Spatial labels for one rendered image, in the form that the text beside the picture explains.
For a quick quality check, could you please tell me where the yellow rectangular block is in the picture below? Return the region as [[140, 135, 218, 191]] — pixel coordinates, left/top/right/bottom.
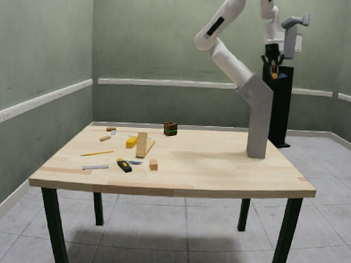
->
[[125, 137, 137, 148]]

